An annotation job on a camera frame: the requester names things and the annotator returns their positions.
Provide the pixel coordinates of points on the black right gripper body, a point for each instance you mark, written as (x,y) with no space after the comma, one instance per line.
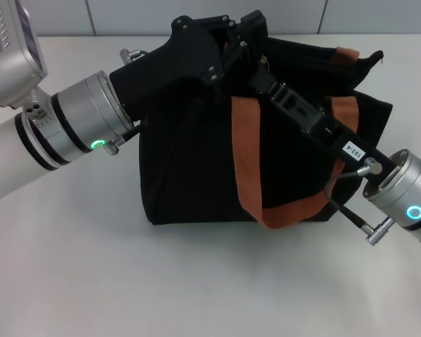
(347,147)

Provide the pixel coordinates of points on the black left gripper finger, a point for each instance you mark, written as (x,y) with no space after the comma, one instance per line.
(235,49)
(254,22)

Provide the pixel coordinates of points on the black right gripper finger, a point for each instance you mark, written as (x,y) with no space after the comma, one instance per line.
(291,116)
(291,102)

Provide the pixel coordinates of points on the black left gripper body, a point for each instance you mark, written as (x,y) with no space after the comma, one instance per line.
(175,59)

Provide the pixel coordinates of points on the silver zipper pull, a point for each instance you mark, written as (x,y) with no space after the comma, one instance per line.
(265,62)

